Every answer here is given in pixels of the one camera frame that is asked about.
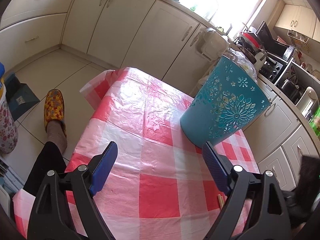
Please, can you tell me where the teal perforated bin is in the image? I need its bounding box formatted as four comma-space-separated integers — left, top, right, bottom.
180, 56, 271, 147

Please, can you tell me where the white electric kettle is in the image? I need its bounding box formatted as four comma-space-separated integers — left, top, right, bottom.
296, 87, 319, 118

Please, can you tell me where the bamboo chopstick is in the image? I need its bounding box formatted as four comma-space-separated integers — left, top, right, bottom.
217, 194, 226, 210

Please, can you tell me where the floral yellow slipper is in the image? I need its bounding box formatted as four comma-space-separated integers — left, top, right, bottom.
44, 89, 67, 137

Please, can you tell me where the person's leg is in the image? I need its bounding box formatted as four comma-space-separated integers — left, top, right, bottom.
23, 120, 67, 196

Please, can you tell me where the floral bucket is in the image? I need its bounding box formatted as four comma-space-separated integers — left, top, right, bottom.
0, 84, 18, 154

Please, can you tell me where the green snack bag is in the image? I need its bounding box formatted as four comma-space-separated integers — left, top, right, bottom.
309, 106, 320, 137

